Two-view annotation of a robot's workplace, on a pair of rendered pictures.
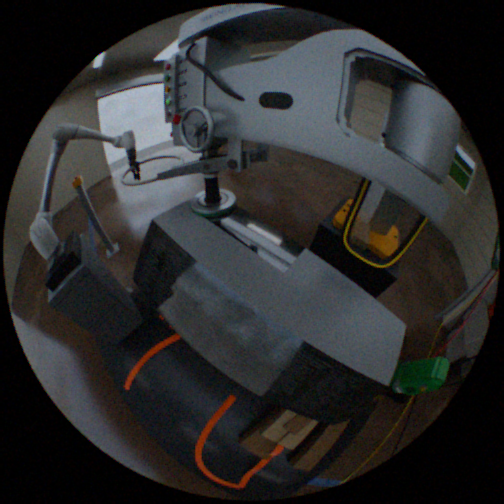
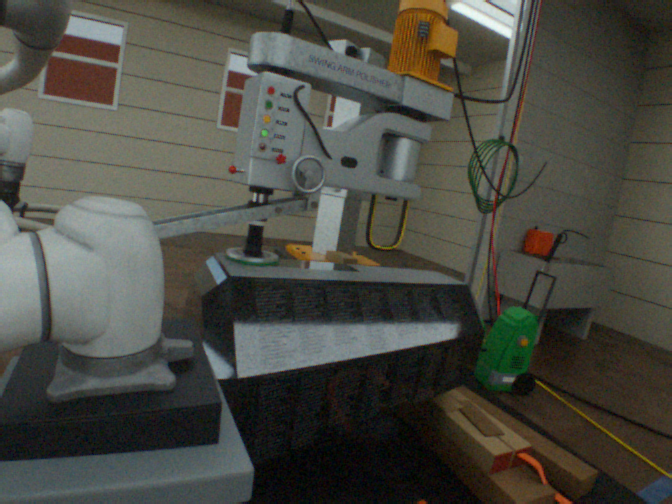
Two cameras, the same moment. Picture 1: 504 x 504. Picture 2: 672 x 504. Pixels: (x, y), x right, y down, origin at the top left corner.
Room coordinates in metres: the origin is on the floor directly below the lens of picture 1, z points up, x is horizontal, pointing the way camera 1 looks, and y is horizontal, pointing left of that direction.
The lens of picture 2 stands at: (-0.35, 1.53, 1.22)
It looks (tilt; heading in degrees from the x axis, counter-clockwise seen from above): 9 degrees down; 296
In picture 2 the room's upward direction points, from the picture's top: 9 degrees clockwise
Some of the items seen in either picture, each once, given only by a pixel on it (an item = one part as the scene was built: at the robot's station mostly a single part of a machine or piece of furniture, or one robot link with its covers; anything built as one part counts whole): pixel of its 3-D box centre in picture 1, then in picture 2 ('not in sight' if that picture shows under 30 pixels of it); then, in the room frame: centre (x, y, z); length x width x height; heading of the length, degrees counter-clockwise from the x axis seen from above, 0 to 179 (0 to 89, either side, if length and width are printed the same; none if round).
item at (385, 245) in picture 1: (370, 225); (331, 256); (0.79, -0.80, 0.76); 0.49 x 0.49 x 0.05; 50
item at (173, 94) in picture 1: (171, 88); (265, 119); (0.60, 0.32, 1.41); 0.08 x 0.03 x 0.28; 58
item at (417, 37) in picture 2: not in sight; (419, 44); (0.30, -0.35, 1.94); 0.31 x 0.28 x 0.40; 148
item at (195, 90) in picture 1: (224, 93); (287, 141); (0.62, 0.13, 1.36); 0.36 x 0.22 x 0.45; 58
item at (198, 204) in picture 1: (212, 199); (252, 254); (0.66, 0.20, 0.89); 0.21 x 0.21 x 0.01
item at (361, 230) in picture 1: (361, 233); (341, 258); (0.63, -0.60, 0.81); 0.20 x 0.10 x 0.05; 148
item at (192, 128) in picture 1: (204, 127); (304, 174); (0.49, 0.16, 1.24); 0.15 x 0.10 x 0.15; 58
